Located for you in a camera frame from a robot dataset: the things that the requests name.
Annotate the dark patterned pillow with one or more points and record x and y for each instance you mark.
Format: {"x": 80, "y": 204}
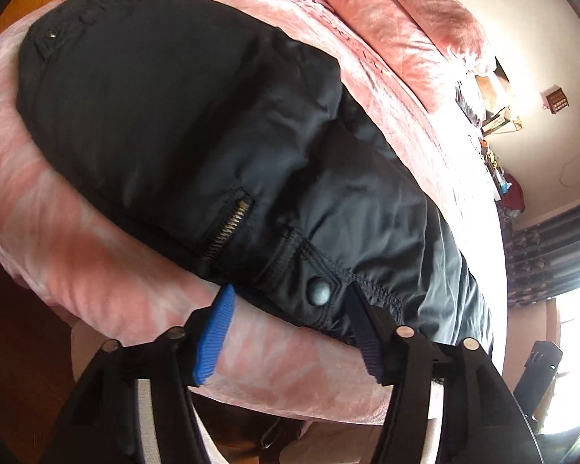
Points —
{"x": 471, "y": 101}

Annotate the dark patterned curtain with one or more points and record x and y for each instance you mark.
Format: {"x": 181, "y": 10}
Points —
{"x": 546, "y": 261}

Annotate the black pants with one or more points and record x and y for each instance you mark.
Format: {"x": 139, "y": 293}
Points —
{"x": 198, "y": 130}

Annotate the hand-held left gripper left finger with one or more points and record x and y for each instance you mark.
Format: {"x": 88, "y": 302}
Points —
{"x": 217, "y": 333}

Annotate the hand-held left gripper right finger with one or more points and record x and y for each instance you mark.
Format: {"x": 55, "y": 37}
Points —
{"x": 363, "y": 343}

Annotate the small brown wall ornament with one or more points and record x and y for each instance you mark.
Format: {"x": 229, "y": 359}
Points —
{"x": 557, "y": 100}

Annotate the pink pillows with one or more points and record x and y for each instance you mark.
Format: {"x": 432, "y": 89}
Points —
{"x": 391, "y": 24}

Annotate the red cloth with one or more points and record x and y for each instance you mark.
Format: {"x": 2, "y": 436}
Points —
{"x": 515, "y": 196}

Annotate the wooden bedside shelf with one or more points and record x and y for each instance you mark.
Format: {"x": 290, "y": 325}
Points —
{"x": 500, "y": 116}

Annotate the pink leaf-print bed sheet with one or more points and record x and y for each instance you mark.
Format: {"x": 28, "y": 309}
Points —
{"x": 53, "y": 203}

